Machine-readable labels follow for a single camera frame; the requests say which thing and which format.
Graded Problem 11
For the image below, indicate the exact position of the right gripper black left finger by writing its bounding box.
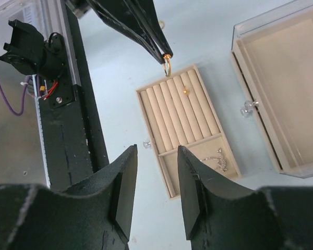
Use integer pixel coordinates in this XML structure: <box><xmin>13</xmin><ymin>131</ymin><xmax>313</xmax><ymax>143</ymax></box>
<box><xmin>64</xmin><ymin>144</ymin><xmax>138</xmax><ymax>241</ymax></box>

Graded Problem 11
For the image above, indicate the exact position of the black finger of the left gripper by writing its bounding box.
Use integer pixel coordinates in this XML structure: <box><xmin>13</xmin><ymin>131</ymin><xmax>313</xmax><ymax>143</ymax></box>
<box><xmin>125</xmin><ymin>0</ymin><xmax>173</xmax><ymax>57</ymax></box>
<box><xmin>87</xmin><ymin>0</ymin><xmax>164</xmax><ymax>64</ymax></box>

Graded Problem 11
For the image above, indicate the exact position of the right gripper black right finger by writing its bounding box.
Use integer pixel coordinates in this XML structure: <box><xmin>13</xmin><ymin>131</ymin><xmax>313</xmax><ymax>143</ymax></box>
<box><xmin>177</xmin><ymin>146</ymin><xmax>258</xmax><ymax>240</ymax></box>

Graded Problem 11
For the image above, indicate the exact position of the silver rhinestone chain necklace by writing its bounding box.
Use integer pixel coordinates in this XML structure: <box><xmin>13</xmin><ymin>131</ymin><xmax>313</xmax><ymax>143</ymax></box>
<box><xmin>200</xmin><ymin>147</ymin><xmax>230</xmax><ymax>173</ymax></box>

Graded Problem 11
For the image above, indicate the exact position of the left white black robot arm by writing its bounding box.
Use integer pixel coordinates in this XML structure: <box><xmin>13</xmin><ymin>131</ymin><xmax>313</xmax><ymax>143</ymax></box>
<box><xmin>0</xmin><ymin>1</ymin><xmax>173</xmax><ymax>80</ymax></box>

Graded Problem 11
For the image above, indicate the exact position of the beige jewelry box clear case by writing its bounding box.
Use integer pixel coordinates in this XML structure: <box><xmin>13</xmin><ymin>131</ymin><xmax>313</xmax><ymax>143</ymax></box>
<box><xmin>230</xmin><ymin>1</ymin><xmax>313</xmax><ymax>179</ymax></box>

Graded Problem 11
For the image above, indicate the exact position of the clear crystal drawer knob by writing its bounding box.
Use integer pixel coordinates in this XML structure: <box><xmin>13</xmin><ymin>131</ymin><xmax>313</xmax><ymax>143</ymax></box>
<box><xmin>143</xmin><ymin>141</ymin><xmax>151</xmax><ymax>149</ymax></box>

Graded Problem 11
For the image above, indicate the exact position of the clear crystal box knob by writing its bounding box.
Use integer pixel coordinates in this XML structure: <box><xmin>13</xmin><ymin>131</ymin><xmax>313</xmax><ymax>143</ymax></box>
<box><xmin>240</xmin><ymin>107</ymin><xmax>252</xmax><ymax>118</ymax></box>
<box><xmin>244</xmin><ymin>101</ymin><xmax>259</xmax><ymax>109</ymax></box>

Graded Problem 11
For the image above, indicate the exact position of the beige velvet ring tray drawer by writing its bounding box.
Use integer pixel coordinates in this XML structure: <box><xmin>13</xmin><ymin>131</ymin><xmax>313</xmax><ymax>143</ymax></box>
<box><xmin>136</xmin><ymin>65</ymin><xmax>242</xmax><ymax>199</ymax></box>

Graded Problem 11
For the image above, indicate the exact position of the grey slotted cable duct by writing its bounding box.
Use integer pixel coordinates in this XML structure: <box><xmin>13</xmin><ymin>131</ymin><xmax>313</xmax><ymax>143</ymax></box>
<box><xmin>32</xmin><ymin>74</ymin><xmax>51</xmax><ymax>188</ymax></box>

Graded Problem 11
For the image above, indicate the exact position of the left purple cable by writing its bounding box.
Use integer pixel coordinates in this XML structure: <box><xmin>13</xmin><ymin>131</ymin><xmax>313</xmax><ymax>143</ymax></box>
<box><xmin>0</xmin><ymin>56</ymin><xmax>32</xmax><ymax>117</ymax></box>

